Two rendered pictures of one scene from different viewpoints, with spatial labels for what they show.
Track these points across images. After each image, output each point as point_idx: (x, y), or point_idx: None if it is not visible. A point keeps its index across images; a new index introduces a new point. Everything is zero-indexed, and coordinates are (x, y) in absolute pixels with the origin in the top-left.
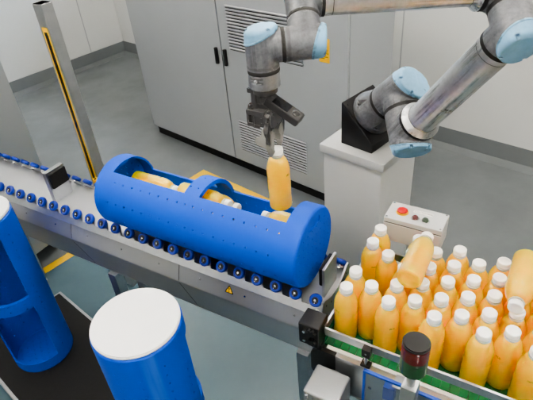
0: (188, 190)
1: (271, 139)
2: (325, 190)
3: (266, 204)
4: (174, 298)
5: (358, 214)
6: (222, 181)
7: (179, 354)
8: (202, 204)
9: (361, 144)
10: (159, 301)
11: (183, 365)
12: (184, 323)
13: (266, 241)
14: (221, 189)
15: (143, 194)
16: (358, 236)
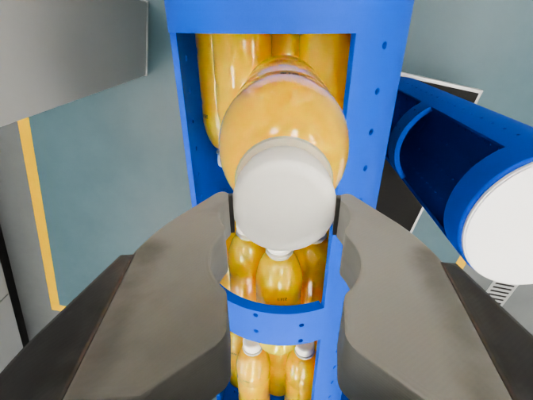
0: (314, 336)
1: (428, 300)
2: (5, 121)
3: (195, 174)
4: (480, 201)
5: (11, 31)
6: (227, 294)
7: (532, 135)
8: (338, 289)
9: None
10: (494, 217)
11: (510, 126)
12: (497, 159)
13: (394, 78)
14: None
15: (333, 387)
16: (49, 30)
